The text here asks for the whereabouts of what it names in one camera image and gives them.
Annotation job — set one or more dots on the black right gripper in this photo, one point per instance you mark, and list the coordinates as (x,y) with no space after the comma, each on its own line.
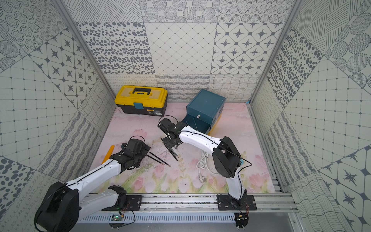
(169,145)

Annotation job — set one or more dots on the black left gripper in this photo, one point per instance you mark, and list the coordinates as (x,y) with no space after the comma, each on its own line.
(145,150)

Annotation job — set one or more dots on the teal drawer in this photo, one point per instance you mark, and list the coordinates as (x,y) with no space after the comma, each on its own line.
(202,126)

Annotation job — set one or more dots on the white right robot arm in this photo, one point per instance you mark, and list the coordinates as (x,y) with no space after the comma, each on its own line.
(226,157)

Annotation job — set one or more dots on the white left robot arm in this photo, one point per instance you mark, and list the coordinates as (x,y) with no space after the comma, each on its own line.
(65,204)

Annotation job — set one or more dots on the teal drawer cabinet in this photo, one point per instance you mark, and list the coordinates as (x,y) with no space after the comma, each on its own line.
(206,106)

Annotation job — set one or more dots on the yellow bottom drawer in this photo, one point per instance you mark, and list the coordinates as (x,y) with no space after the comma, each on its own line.
(214,125)

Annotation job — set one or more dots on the black pencil plain end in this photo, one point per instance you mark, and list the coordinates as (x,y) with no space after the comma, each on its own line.
(169,146)

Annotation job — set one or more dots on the black pencil left pair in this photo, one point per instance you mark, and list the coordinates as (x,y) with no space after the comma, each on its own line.
(155,160)

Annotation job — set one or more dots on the orange utility knife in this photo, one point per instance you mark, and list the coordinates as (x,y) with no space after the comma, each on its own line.
(109,153)

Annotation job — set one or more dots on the black pencil gold end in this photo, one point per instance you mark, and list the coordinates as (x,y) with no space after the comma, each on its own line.
(160,159)

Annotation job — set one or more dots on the yellow black plastic toolbox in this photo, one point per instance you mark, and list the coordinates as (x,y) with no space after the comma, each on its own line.
(138,100)

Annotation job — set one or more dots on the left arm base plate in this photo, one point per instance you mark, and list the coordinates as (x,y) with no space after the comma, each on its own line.
(132,202)

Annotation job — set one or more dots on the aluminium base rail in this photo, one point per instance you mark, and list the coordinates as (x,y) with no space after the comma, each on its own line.
(174,208)

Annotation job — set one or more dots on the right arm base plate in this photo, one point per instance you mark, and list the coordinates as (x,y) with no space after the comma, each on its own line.
(226,202)

